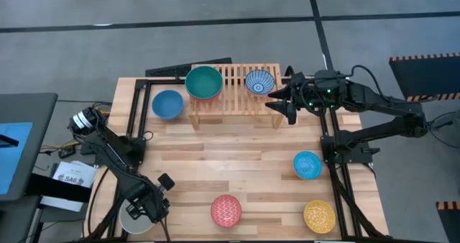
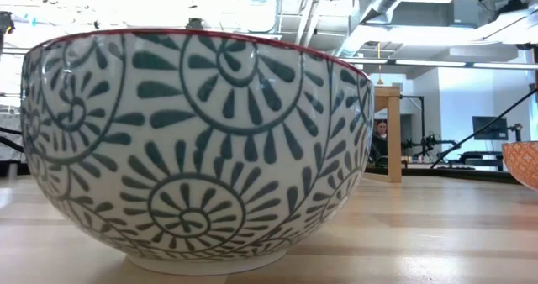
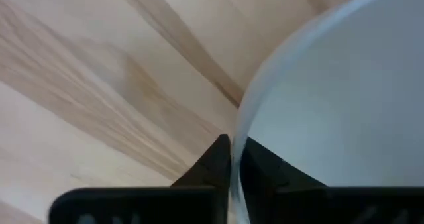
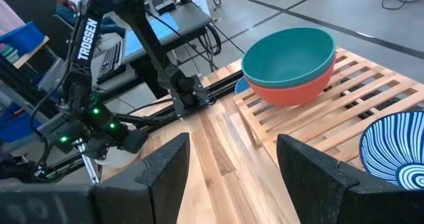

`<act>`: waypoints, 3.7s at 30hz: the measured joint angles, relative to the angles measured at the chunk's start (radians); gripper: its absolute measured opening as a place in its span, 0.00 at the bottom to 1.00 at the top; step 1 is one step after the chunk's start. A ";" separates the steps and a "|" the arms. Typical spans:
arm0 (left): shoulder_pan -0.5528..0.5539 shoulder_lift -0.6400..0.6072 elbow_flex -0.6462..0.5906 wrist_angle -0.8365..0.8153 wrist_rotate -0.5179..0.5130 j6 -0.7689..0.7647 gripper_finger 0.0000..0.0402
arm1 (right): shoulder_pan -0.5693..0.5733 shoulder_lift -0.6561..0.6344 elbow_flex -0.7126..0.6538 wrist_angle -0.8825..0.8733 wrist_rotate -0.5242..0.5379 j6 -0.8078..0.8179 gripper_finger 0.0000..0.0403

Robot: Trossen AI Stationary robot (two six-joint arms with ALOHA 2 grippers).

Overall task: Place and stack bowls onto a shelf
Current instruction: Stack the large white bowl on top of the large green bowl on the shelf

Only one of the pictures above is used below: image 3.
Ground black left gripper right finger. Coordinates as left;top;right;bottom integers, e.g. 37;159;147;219
238;136;424;224

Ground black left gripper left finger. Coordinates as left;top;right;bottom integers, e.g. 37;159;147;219
48;133;232;224

